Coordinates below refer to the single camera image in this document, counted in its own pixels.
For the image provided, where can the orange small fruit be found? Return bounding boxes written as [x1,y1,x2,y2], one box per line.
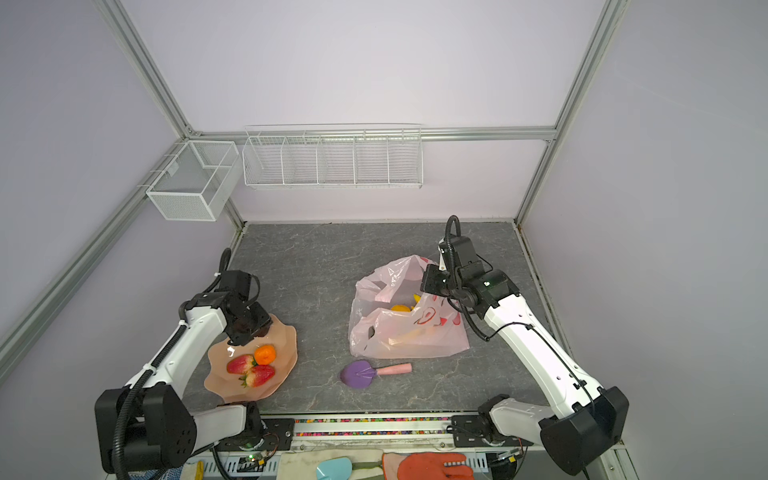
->
[253,344,277,365]

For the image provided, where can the red strawberry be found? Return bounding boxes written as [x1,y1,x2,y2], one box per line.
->
[226,354,256,376]
[240,365,276,388]

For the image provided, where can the pink plastic bag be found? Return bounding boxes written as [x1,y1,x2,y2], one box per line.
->
[348,255,470,360]

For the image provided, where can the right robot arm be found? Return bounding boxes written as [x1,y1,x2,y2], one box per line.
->
[421,215,630,476]

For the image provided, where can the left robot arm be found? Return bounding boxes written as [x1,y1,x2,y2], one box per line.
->
[95,249,272,479]

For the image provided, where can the pink wavy plate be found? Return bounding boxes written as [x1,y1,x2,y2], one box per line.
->
[204,314,298,403]

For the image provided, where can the small white mesh basket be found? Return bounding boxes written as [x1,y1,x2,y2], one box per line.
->
[147,140,243,222]

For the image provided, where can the beige cloth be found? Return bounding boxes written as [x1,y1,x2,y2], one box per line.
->
[276,449,385,480]

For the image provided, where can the light blue scoop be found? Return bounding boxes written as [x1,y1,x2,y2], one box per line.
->
[316,457,353,480]

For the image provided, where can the red orange glove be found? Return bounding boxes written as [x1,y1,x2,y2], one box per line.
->
[397,453,474,480]

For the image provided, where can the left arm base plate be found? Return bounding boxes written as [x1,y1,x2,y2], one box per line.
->
[217,417,296,453]

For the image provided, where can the purple scoop with pink handle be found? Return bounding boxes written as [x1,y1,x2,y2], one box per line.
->
[340,360,413,389]

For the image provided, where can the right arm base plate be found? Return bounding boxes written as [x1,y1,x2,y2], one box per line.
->
[446,414,532,448]

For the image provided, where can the long white wire basket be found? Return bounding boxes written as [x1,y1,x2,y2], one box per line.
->
[242,123,424,189]

